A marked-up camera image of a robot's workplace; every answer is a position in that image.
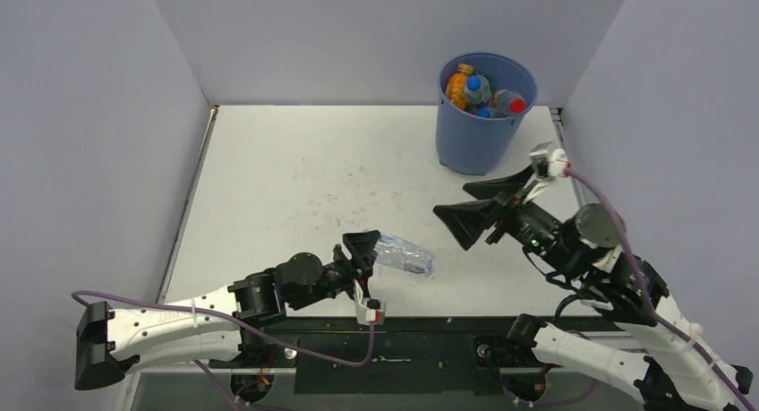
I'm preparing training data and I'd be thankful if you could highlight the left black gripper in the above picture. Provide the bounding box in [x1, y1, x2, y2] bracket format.
[288, 230, 379, 310]

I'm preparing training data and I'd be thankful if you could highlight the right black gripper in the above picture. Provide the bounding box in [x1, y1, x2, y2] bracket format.
[430, 161, 582, 277]

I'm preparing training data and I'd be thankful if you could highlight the crushed clear water bottle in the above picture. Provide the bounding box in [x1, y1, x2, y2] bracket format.
[374, 234, 435, 277]

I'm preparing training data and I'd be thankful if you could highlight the blue plastic bin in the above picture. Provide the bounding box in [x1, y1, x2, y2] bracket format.
[435, 52, 538, 176]

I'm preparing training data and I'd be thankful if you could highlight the Pepsi bottle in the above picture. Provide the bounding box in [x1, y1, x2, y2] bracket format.
[475, 107, 491, 118]
[465, 74, 491, 107]

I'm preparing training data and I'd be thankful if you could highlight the clear bottle red label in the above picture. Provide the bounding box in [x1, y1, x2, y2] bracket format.
[491, 90, 527, 116]

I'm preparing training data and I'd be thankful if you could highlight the orange juice bottle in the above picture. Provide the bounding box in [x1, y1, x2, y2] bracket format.
[445, 63, 473, 110]

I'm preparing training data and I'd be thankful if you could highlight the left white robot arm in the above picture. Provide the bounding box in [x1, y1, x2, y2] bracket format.
[72, 230, 386, 390]

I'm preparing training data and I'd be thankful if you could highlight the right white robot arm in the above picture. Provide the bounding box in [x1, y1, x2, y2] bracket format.
[433, 167, 753, 410]

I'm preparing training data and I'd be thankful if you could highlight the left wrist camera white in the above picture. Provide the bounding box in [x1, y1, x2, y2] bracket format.
[353, 280, 387, 326]

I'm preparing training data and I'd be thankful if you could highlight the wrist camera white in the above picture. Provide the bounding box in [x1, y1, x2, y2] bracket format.
[353, 280, 387, 326]
[523, 142, 571, 204]

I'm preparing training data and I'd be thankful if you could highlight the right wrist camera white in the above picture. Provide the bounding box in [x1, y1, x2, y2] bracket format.
[523, 142, 571, 204]

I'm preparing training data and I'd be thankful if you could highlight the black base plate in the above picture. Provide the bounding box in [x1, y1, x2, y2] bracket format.
[195, 314, 594, 398]

